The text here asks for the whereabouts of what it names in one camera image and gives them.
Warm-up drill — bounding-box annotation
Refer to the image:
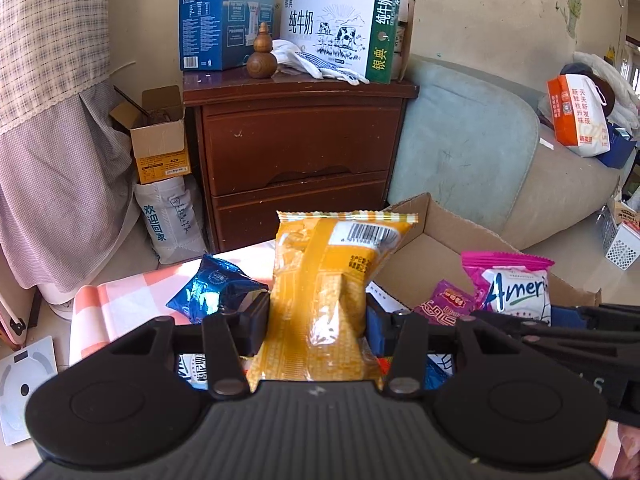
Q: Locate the white round fan base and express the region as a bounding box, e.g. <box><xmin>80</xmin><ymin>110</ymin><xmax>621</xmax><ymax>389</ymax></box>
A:
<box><xmin>45</xmin><ymin>232</ymin><xmax>161</xmax><ymax>321</ymax></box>

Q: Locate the small yellow cardboard box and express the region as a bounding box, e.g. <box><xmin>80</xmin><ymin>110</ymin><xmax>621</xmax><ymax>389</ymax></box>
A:
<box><xmin>110</xmin><ymin>85</ymin><xmax>192</xmax><ymax>185</ymax></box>

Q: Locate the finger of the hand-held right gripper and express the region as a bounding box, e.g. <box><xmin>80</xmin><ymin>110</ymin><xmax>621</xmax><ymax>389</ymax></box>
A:
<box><xmin>550</xmin><ymin>302</ymin><xmax>640</xmax><ymax>333</ymax></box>
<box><xmin>472</xmin><ymin>311</ymin><xmax>640</xmax><ymax>366</ymax></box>

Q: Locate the light blue snack packet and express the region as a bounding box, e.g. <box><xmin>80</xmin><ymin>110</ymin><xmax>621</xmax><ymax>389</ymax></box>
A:
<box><xmin>177</xmin><ymin>352</ymin><xmax>211</xmax><ymax>391</ymax></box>

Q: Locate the white bathroom scale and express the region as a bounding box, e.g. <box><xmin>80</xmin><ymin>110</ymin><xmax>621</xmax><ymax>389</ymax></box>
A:
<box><xmin>0</xmin><ymin>335</ymin><xmax>57</xmax><ymax>447</ymax></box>

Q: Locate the white work glove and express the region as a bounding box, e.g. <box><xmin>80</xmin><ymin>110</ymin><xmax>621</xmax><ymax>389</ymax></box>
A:
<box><xmin>272</xmin><ymin>40</ymin><xmax>372</xmax><ymax>86</ymax></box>

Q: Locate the white bag with blue print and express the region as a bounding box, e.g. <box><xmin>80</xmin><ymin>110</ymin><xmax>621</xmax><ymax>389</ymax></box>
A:
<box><xmin>134</xmin><ymin>176</ymin><xmax>208</xmax><ymax>266</ymax></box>

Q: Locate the pink and white snack packet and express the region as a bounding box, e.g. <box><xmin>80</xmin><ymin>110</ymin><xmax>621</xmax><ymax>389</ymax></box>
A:
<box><xmin>460</xmin><ymin>251</ymin><xmax>556</xmax><ymax>322</ymax></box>

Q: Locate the blue foil snack packet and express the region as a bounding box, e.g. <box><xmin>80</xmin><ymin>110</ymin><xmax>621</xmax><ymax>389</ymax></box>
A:
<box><xmin>166</xmin><ymin>255</ymin><xmax>271</xmax><ymax>325</ymax></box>

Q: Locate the purple snack packet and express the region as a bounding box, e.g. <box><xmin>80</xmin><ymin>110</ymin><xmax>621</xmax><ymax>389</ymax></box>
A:
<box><xmin>412</xmin><ymin>280</ymin><xmax>476</xmax><ymax>317</ymax></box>

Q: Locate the white and green milk carton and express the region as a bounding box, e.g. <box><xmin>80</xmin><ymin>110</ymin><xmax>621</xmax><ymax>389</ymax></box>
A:
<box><xmin>279</xmin><ymin>0</ymin><xmax>416</xmax><ymax>85</ymax></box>

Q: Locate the pink checked tablecloth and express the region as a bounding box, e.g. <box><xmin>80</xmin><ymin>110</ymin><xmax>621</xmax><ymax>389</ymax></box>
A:
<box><xmin>67</xmin><ymin>242</ymin><xmax>281</xmax><ymax>368</ymax></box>

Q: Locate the white cloth pile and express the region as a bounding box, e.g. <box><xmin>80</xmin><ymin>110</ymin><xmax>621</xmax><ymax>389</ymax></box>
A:
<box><xmin>572</xmin><ymin>50</ymin><xmax>640</xmax><ymax>133</ymax></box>

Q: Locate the white printed cardboard box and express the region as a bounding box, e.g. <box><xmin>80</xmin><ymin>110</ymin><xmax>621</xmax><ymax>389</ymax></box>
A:
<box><xmin>365</xmin><ymin>192</ymin><xmax>603</xmax><ymax>321</ymax></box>

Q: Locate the white perforated basket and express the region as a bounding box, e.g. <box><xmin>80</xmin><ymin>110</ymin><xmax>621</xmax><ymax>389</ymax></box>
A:
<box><xmin>605</xmin><ymin>220</ymin><xmax>640</xmax><ymax>271</ymax></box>

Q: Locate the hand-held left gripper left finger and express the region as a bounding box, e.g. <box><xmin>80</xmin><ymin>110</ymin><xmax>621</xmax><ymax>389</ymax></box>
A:
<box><xmin>127</xmin><ymin>292</ymin><xmax>273</xmax><ymax>402</ymax></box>

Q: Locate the gold yellow snack packet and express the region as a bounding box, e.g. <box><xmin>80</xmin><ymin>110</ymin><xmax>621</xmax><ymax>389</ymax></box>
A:
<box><xmin>247</xmin><ymin>210</ymin><xmax>420</xmax><ymax>395</ymax></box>

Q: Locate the plant wall sticker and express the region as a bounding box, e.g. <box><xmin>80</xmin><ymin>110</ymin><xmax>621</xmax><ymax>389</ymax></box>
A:
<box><xmin>555</xmin><ymin>0</ymin><xmax>586</xmax><ymax>41</ymax></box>

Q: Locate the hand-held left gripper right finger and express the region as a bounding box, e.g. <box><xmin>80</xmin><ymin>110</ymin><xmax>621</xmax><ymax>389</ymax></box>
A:
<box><xmin>365</xmin><ymin>304</ymin><xmax>506</xmax><ymax>403</ymax></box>

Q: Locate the light blue sofa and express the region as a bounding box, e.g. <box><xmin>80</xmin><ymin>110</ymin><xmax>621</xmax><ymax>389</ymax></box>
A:
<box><xmin>387</xmin><ymin>55</ymin><xmax>640</xmax><ymax>251</ymax></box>

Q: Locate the dark wooden nightstand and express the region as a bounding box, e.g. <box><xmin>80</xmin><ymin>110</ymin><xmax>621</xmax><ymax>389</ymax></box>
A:
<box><xmin>182</xmin><ymin>67</ymin><xmax>420</xmax><ymax>253</ymax></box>

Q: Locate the orange and white bag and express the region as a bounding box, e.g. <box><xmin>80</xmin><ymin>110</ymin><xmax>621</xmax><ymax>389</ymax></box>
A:
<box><xmin>546</xmin><ymin>74</ymin><xmax>612</xmax><ymax>158</ymax></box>

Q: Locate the plaid cloth cover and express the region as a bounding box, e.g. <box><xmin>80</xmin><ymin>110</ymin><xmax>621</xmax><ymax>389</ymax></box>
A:
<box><xmin>0</xmin><ymin>0</ymin><xmax>141</xmax><ymax>293</ymax></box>

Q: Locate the blue carton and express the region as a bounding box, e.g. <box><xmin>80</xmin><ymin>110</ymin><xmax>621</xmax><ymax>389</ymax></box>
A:
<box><xmin>179</xmin><ymin>0</ymin><xmax>277</xmax><ymax>72</ymax></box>

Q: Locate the wooden gourd ornament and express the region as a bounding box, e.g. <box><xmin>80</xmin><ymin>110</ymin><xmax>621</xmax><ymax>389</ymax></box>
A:
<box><xmin>246</xmin><ymin>22</ymin><xmax>278</xmax><ymax>80</ymax></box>

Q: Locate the dark blue box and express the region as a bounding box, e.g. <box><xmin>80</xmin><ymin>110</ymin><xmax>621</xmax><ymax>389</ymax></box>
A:
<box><xmin>597</xmin><ymin>127</ymin><xmax>638</xmax><ymax>168</ymax></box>

